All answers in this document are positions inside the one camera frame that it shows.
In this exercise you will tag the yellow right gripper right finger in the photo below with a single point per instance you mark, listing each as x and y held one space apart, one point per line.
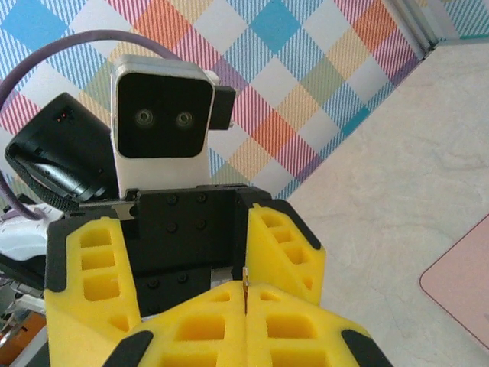
290 329

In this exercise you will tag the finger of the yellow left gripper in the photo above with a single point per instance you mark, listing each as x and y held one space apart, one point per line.
68 313
267 248

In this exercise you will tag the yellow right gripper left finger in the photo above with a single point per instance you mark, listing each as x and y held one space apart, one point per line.
198 329

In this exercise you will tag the pink tin box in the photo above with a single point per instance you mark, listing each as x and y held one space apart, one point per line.
466 283

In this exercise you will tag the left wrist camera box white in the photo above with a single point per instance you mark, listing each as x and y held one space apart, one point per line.
164 114

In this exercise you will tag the aluminium corner post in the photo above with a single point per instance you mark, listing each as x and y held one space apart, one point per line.
416 23

